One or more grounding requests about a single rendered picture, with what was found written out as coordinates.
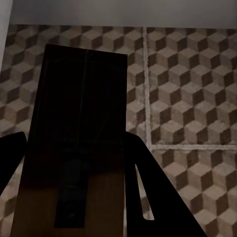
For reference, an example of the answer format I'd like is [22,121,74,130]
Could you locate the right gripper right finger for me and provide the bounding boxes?
[123,131,207,237]

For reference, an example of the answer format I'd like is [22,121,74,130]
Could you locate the mousetrap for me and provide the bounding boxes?
[10,44,127,237]

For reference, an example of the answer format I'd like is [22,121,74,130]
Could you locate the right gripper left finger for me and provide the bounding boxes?
[0,131,27,195]

